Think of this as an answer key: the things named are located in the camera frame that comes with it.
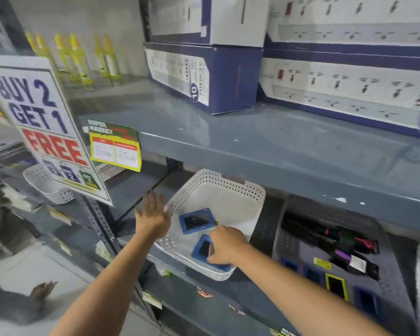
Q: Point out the person's left hand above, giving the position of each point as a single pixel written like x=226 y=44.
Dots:
x=153 y=220

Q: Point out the person's right hand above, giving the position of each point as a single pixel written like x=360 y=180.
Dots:
x=229 y=246

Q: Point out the person's right thumb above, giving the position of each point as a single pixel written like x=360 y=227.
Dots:
x=211 y=249

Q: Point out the person's left thumb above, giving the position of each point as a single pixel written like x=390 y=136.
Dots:
x=169 y=212

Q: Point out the blue framed writing slate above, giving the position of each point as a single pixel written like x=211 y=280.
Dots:
x=202 y=249
x=197 y=221

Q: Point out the white perforated plastic basket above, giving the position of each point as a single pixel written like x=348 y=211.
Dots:
x=227 y=202

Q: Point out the person's left forearm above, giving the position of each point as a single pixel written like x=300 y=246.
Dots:
x=106 y=290

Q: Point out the person's right forearm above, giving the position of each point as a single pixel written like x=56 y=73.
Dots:
x=301 y=293

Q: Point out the grey lower shelf board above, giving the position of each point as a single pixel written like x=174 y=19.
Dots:
x=196 y=297

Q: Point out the small shelf edge label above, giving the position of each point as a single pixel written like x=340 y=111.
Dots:
x=152 y=299

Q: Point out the small blue framed slate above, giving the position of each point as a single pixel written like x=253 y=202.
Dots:
x=368 y=302
x=313 y=275
x=290 y=265

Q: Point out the yellow green price tag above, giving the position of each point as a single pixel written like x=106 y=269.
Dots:
x=115 y=146

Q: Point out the pile of black packaged items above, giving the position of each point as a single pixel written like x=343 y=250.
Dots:
x=322 y=234

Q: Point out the yellow sticker label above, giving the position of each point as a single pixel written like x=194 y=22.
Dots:
x=322 y=264

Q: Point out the grey metal shelf board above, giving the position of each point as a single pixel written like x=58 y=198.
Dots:
x=266 y=146

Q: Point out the small white plastic basket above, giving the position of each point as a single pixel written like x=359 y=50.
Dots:
x=45 y=183

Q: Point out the small yellow framed slate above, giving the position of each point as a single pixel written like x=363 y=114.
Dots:
x=336 y=286

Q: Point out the white promotion sign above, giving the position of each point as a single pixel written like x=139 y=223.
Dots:
x=45 y=129

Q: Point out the person's foot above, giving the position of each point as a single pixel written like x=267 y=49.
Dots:
x=42 y=290

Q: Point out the grey perforated plastic basket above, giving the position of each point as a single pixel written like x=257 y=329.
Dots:
x=381 y=276

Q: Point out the row of yellow bottles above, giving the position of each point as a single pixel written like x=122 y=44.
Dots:
x=73 y=59

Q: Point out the white blue power strip box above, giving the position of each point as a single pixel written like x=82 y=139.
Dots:
x=231 y=20

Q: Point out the long white power strip box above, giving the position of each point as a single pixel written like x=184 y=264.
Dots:
x=346 y=87
x=350 y=20

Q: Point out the grey perforated shelf post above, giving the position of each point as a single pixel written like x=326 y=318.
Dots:
x=103 y=223

